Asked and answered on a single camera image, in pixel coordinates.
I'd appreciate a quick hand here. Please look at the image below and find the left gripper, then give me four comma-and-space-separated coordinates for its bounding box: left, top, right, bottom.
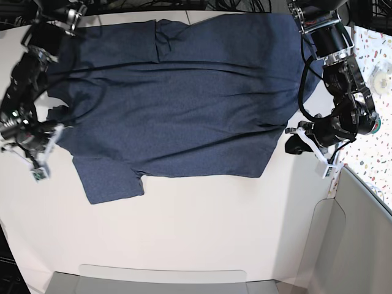
284, 121, 340, 165

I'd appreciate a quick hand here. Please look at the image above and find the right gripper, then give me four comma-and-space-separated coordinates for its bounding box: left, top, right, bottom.
1, 121, 65, 172

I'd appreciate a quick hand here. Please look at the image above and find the blue t-shirt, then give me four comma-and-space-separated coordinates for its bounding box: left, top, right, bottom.
48, 14, 308, 204

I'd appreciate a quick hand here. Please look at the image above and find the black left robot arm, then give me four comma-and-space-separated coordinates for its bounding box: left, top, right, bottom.
285, 1, 380, 160

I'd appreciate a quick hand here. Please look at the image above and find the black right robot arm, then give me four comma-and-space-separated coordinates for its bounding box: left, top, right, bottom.
1, 1, 88, 180

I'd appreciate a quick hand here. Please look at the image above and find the terrazzo patterned side board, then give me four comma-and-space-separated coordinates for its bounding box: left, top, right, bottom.
325, 28, 392, 215

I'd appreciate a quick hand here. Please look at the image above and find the green tape roll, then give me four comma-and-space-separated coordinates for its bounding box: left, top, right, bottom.
371, 116, 382, 134

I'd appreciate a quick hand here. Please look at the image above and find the clear tape dispenser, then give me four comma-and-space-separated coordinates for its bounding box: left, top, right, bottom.
367, 62, 391, 97

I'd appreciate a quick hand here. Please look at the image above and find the grey plastic bin right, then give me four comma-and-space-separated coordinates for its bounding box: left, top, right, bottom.
293, 167, 391, 293

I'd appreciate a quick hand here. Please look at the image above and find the grey plastic tray front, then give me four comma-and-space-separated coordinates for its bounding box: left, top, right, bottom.
45, 264, 279, 293

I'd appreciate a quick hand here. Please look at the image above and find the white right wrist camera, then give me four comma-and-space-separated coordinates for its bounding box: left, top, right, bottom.
30, 165, 50, 183

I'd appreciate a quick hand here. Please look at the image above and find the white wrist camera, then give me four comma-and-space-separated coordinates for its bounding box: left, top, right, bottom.
30, 165, 50, 183
320, 162, 344, 179

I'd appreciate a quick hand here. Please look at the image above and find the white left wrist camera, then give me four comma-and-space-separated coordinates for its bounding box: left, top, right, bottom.
320, 162, 344, 179

